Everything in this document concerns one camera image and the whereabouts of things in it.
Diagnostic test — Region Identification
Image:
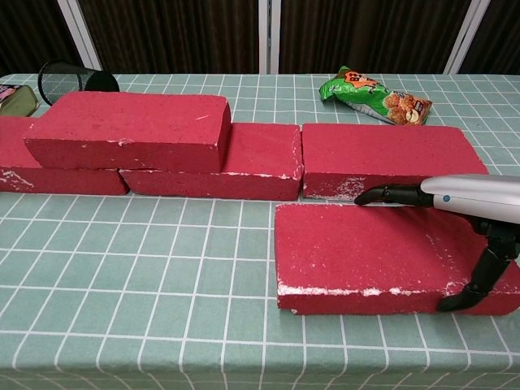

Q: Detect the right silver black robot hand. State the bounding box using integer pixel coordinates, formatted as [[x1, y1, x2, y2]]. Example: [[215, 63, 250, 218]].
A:
[[353, 174, 520, 313]]

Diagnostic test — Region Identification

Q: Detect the green snack bag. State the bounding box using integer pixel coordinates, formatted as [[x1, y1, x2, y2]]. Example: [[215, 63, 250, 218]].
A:
[[318, 65, 433, 127]]

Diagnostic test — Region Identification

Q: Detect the red brick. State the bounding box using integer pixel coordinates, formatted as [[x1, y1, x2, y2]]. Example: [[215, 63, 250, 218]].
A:
[[274, 201, 520, 317], [301, 123, 491, 203], [0, 115, 131, 195], [119, 123, 305, 202], [23, 91, 232, 173]]

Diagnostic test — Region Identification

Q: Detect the dark ribbed partition panel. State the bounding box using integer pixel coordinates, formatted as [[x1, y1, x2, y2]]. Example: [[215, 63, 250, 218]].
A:
[[79, 0, 261, 75], [279, 0, 472, 75], [0, 0, 80, 78], [462, 0, 520, 75]]

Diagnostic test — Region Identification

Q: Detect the dark flat package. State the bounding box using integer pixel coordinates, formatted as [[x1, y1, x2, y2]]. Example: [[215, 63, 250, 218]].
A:
[[0, 84, 40, 118]]

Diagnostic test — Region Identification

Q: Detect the white partition post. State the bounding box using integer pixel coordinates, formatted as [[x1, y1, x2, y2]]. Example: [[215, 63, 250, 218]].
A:
[[258, 0, 281, 75], [442, 0, 492, 75], [56, 0, 102, 71]]

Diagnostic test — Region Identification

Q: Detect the black mesh pen holder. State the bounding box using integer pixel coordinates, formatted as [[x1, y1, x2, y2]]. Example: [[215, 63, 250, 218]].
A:
[[37, 59, 121, 107]]

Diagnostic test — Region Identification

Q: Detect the green checked tablecloth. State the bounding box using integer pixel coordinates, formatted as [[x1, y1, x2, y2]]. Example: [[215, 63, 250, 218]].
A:
[[0, 72, 520, 390]]

